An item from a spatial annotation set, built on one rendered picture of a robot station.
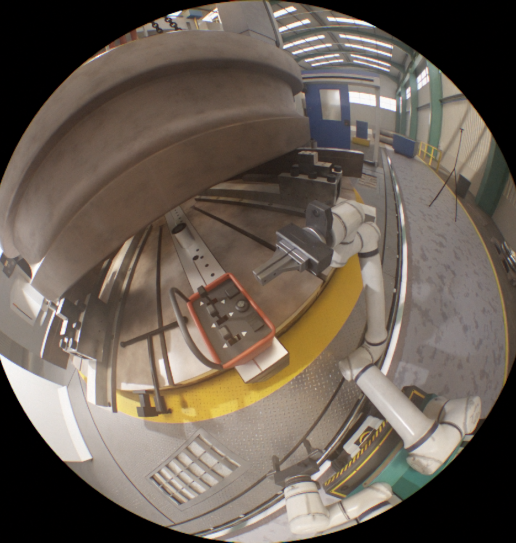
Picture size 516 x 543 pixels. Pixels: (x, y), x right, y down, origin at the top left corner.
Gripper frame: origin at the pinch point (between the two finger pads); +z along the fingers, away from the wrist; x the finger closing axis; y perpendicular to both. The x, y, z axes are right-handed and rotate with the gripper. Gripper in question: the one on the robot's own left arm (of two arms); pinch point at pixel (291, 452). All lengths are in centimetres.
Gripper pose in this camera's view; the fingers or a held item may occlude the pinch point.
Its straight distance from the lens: 70.1
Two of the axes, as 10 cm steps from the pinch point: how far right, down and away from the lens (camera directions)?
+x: -7.7, 6.2, -1.6
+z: 0.1, 2.6, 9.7
